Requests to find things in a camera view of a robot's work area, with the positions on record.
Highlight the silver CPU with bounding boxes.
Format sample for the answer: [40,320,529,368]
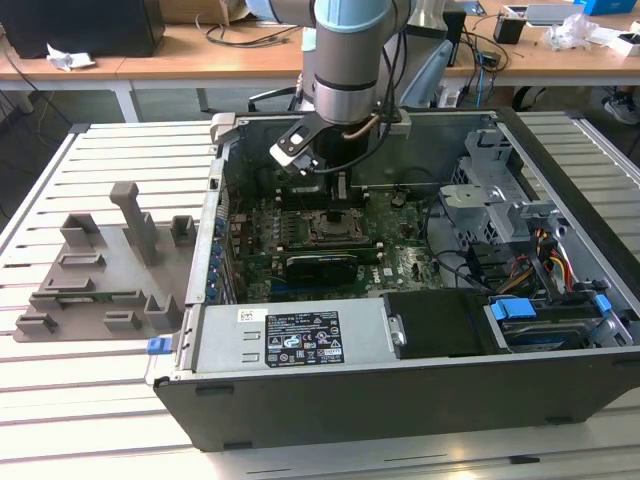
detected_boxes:
[319,213,352,240]

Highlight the metal socket cover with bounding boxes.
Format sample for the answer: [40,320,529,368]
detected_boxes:
[308,208,359,247]

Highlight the CPU socket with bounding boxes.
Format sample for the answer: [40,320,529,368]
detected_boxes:
[307,207,361,247]

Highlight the black RAM slot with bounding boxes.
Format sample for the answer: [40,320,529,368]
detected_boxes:
[277,197,370,212]
[275,188,372,202]
[279,247,385,265]
[276,238,386,254]

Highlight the black graphics card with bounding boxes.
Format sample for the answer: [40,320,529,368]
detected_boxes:
[282,251,361,290]

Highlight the green motherboard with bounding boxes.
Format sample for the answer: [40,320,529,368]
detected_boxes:
[222,185,451,304]

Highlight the silver metal drive cage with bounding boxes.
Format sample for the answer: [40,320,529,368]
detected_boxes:
[438,127,571,247]

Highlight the black speaker box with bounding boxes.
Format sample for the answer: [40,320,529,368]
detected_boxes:
[444,9,468,69]

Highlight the silver power supply unit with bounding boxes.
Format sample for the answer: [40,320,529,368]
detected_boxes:
[191,298,401,377]

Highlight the blue disk carrier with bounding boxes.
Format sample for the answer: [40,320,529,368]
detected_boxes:
[487,296,539,324]

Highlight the long wooden desk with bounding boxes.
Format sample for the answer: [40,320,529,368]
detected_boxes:
[114,0,640,94]

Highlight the black PC case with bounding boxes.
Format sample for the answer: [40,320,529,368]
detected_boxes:
[143,104,640,454]

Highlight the grey parts rack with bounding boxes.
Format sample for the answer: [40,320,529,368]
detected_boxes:
[12,181,200,345]

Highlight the silver hard disk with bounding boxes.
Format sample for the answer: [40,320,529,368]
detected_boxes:
[499,321,589,353]

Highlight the grey flat device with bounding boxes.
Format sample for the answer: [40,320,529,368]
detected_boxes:
[503,3,586,27]

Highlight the clear plastic bag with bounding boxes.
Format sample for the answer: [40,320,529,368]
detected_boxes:
[542,13,609,52]

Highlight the green RAM stick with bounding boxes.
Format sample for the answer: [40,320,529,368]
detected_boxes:
[55,292,139,305]

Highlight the person's sneaker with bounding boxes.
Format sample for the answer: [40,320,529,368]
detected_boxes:
[602,89,640,126]

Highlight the crumpled white paper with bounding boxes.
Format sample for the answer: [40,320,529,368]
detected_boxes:
[45,42,97,72]

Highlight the blue box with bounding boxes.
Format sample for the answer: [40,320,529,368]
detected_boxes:
[572,0,632,17]

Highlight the large black box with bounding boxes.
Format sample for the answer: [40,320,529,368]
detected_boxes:
[0,0,167,60]

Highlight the white box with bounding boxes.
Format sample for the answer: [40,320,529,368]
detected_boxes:
[605,28,640,59]

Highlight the short wooden desk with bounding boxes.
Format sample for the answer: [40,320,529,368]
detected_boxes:
[0,47,134,124]

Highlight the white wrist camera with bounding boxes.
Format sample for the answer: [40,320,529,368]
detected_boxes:
[268,124,322,176]

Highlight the grey wrist camera block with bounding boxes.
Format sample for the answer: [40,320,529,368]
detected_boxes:
[382,110,412,140]

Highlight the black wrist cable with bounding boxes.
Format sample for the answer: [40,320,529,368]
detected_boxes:
[314,0,406,176]

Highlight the grey case release handle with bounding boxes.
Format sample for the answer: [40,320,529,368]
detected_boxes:
[209,113,240,147]

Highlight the expansion slot bracket row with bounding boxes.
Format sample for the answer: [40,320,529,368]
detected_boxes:
[207,189,237,304]

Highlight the black data wire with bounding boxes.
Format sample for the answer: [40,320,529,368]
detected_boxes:
[422,196,494,297]

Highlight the coloured power wires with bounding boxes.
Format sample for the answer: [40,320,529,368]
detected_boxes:
[501,226,575,297]

